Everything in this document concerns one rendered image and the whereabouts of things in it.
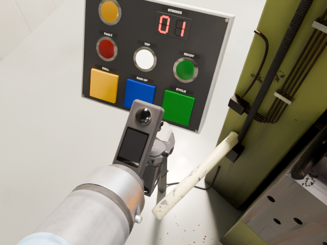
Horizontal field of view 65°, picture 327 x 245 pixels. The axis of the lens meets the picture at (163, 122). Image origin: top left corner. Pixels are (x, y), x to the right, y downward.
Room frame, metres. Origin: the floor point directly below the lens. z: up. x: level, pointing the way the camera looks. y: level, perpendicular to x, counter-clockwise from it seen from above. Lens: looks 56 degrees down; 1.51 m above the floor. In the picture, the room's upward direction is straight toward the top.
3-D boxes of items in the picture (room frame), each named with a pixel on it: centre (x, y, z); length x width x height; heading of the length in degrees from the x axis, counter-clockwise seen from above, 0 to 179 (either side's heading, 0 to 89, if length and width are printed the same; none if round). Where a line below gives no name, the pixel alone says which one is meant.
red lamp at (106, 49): (0.50, 0.14, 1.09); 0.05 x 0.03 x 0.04; 44
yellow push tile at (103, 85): (0.45, 0.15, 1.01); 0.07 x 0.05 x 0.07; 69
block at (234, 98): (0.55, -0.26, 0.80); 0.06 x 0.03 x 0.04; 44
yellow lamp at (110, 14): (0.54, 0.12, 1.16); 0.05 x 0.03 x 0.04; 44
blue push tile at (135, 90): (0.42, 0.06, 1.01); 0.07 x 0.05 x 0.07; 69
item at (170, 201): (0.38, -0.13, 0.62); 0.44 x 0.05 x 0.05; 134
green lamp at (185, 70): (0.43, -0.05, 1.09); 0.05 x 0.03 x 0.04; 44
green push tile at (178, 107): (0.38, -0.03, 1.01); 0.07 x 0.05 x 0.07; 69
